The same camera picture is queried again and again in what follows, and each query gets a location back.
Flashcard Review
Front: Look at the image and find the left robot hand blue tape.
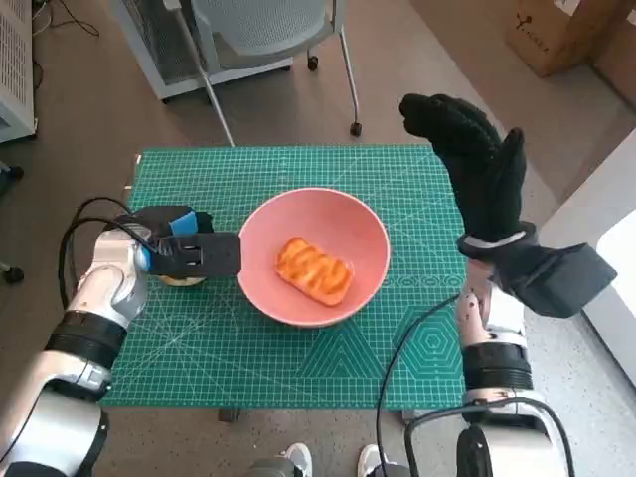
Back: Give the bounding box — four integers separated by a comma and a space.
128, 205, 217, 239

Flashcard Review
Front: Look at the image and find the right robot hand black glove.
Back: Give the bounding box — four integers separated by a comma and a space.
398, 92, 528, 243

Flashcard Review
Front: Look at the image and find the pink bowl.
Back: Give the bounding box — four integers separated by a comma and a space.
237, 187, 393, 329

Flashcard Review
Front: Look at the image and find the orange toy bread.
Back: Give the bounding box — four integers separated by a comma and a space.
275, 237, 355, 307

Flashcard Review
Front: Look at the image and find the small beige plate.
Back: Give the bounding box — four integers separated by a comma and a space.
157, 273, 206, 289

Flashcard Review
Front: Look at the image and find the white side table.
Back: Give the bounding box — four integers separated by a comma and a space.
539, 131, 636, 398

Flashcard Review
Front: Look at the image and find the green cutting mat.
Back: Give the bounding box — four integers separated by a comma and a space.
101, 143, 471, 412

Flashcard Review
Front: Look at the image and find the brown cardboard box with logo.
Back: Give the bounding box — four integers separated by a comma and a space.
505, 0, 622, 78

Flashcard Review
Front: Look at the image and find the grey office chair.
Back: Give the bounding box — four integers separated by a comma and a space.
191, 0, 364, 148

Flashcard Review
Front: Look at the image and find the white perforated tower case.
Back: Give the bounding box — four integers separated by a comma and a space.
0, 0, 39, 143

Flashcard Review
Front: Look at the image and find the white left robot foot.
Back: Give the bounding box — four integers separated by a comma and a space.
284, 441, 313, 477

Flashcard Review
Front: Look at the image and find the white robot foot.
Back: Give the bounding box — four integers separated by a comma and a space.
357, 443, 385, 477
284, 441, 313, 477

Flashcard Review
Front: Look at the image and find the white right robot foot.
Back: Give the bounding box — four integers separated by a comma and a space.
357, 443, 385, 477

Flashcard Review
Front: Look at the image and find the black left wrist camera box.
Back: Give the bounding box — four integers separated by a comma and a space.
148, 231, 244, 278

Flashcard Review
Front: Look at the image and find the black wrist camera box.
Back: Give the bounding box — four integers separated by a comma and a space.
496, 242, 619, 319
148, 231, 244, 278

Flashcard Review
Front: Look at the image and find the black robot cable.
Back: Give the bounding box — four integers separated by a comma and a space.
69, 217, 160, 257
403, 397, 577, 477
58, 197, 135, 309
375, 293, 463, 477

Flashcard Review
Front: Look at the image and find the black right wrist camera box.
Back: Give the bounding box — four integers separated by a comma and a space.
496, 242, 619, 319

